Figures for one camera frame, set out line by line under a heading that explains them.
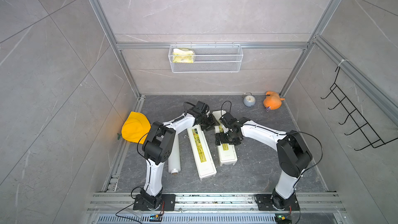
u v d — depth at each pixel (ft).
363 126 2.05
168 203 2.40
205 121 2.71
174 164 2.66
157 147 1.73
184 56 2.85
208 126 2.81
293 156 1.56
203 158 2.61
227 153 2.66
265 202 2.39
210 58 3.33
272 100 3.50
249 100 3.67
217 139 2.66
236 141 2.62
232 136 2.49
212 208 2.39
